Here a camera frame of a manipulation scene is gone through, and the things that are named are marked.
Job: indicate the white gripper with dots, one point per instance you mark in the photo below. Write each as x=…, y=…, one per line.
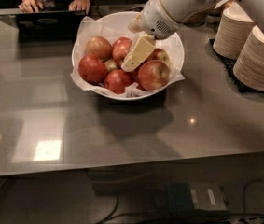
x=154, y=17

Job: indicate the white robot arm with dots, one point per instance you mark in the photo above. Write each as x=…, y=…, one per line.
x=253, y=8

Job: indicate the dark red apple lower middle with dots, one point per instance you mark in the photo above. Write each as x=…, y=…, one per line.
x=135, y=78

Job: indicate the red-green apple back left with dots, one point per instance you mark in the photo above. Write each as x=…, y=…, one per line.
x=100, y=47

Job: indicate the person's left hand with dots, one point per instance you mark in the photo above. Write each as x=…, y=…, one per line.
x=83, y=5

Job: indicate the person's right hand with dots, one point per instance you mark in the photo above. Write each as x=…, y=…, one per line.
x=31, y=6

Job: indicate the white paper liner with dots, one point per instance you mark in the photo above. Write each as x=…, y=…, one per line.
x=106, y=28

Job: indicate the glass jar with grains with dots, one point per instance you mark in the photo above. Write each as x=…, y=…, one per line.
x=197, y=19

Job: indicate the black laptop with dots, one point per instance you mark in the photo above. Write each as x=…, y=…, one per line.
x=49, y=25

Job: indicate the black mat under plates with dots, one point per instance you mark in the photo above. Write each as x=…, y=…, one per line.
x=241, y=87

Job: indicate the left stack of paper plates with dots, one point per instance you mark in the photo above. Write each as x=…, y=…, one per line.
x=234, y=28

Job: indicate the stack of paper plates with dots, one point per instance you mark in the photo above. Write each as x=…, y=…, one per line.
x=234, y=28
x=249, y=67

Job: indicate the white label card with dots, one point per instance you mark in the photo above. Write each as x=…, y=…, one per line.
x=221, y=3

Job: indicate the right stack of paper plates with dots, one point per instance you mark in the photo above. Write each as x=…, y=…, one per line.
x=249, y=67

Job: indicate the dark box under table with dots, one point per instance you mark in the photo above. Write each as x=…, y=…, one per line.
x=197, y=199

